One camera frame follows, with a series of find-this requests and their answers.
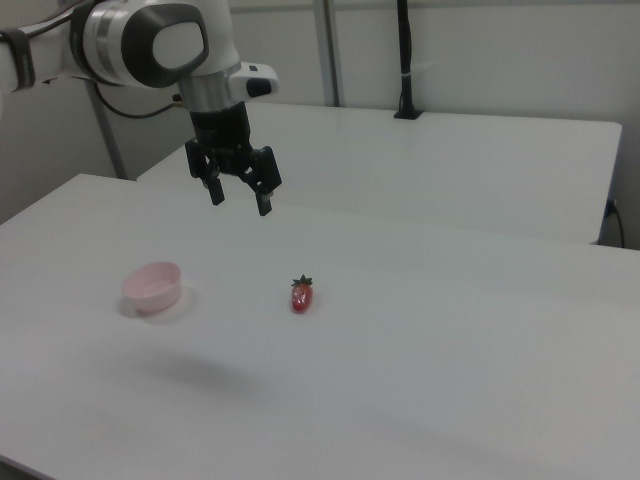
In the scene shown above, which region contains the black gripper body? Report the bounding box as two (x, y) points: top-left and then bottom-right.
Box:
(184, 99), (283, 198)

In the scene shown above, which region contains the red toy strawberry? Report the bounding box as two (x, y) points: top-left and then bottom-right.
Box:
(289, 274), (316, 316)

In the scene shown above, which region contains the pink plastic bowl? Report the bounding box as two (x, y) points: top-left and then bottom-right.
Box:
(121, 261), (183, 316)

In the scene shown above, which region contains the white back table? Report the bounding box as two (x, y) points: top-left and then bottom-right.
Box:
(135, 101), (624, 246)

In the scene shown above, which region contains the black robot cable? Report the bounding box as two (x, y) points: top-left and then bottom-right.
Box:
(92, 82), (182, 120)

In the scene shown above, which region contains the grey metal frame post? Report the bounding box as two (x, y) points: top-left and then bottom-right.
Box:
(83, 79), (126, 180)

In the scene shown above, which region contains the grey wall partition post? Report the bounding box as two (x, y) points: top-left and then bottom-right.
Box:
(313, 0), (346, 108)

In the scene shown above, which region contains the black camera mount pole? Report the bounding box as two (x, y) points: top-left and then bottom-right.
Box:
(393, 0), (425, 121)

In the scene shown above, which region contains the black cable at table edge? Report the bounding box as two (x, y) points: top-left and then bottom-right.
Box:
(604, 198), (627, 248)

